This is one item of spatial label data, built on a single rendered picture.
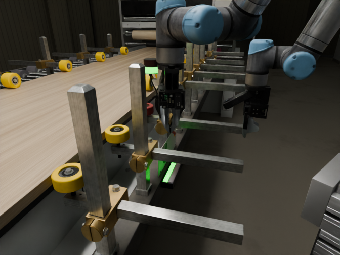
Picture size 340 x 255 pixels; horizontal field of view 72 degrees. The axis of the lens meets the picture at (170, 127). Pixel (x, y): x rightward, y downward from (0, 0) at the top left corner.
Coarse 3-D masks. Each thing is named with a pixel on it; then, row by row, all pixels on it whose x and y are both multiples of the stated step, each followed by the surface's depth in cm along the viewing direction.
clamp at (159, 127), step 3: (171, 114) 101; (159, 120) 95; (171, 120) 97; (159, 123) 93; (156, 126) 93; (159, 126) 93; (162, 126) 93; (156, 129) 94; (159, 129) 94; (162, 129) 93; (165, 129) 93; (159, 132) 94; (162, 132) 94; (165, 132) 93
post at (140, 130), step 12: (132, 72) 63; (144, 72) 65; (132, 84) 64; (144, 84) 66; (132, 96) 66; (144, 96) 67; (132, 108) 67; (144, 108) 68; (132, 120) 69; (144, 120) 69; (144, 132) 70; (144, 144) 71; (144, 180) 77
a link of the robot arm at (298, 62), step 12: (324, 0) 59; (336, 0) 56; (324, 12) 58; (336, 12) 57; (312, 24) 61; (324, 24) 59; (336, 24) 58; (300, 36) 64; (312, 36) 61; (324, 36) 60; (300, 48) 63; (312, 48) 62; (324, 48) 62; (288, 60) 63; (300, 60) 62; (312, 60) 61; (288, 72) 64; (300, 72) 63; (312, 72) 62
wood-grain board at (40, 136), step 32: (96, 64) 196; (128, 64) 196; (0, 96) 114; (32, 96) 114; (64, 96) 114; (128, 96) 114; (0, 128) 81; (32, 128) 81; (64, 128) 81; (0, 160) 62; (32, 160) 62; (64, 160) 62; (0, 192) 51; (32, 192) 52; (0, 224) 45
